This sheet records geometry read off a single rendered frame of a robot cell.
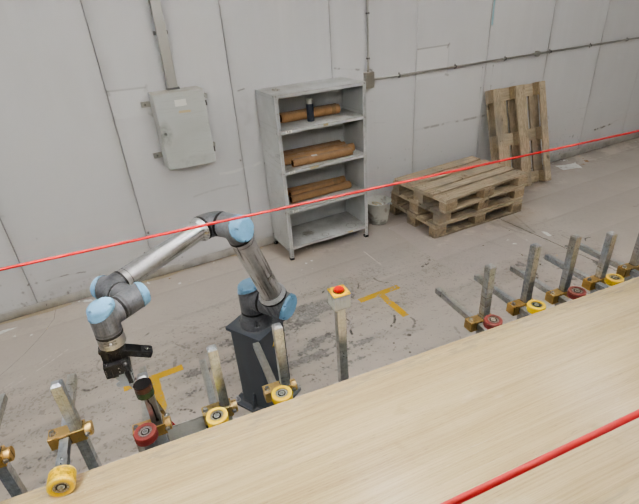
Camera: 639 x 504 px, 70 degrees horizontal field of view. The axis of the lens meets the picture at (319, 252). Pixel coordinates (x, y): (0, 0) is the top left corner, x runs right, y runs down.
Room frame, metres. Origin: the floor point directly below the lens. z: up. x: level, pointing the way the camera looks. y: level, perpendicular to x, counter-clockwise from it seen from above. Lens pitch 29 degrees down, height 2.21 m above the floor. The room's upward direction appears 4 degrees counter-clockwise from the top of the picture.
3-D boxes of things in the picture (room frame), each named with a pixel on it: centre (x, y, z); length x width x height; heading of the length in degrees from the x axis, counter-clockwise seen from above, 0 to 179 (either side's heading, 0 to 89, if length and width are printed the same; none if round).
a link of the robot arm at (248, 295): (2.11, 0.39, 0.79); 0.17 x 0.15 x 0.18; 58
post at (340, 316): (1.46, -0.07, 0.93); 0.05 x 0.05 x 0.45; 20
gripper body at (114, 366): (1.24, 0.74, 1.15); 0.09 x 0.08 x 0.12; 110
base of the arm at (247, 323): (2.12, 0.39, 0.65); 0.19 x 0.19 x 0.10
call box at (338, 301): (1.46, -0.07, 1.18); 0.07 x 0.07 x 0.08; 20
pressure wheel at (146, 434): (1.12, 0.67, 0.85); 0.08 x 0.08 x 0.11
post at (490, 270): (1.71, -0.76, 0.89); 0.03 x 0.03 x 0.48; 20
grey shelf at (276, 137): (4.23, -0.03, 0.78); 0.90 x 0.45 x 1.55; 116
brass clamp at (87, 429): (1.10, 0.90, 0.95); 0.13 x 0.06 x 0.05; 110
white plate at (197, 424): (1.23, 0.63, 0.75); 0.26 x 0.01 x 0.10; 110
